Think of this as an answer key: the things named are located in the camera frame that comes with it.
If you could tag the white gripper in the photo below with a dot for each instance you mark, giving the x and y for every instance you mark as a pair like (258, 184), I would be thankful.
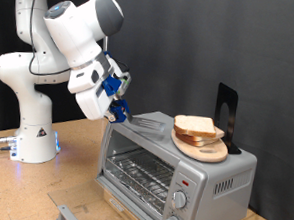
(92, 103)

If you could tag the black spatula with blue block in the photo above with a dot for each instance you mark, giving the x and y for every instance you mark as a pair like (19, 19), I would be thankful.
(122, 111)

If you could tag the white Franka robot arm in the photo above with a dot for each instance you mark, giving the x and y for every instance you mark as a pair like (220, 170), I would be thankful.
(25, 72)

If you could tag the silver toaster oven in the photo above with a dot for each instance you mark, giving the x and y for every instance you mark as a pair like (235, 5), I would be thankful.
(221, 201)

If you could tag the vertical metal pole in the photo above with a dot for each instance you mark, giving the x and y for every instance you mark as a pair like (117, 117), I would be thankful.
(106, 44)

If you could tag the round wooden plate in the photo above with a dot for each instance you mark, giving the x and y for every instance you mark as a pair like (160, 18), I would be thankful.
(201, 154)

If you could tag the black metal bookend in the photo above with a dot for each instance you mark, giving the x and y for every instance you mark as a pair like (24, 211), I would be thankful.
(234, 105)

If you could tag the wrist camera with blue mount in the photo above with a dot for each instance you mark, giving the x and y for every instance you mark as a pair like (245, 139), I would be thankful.
(111, 84)

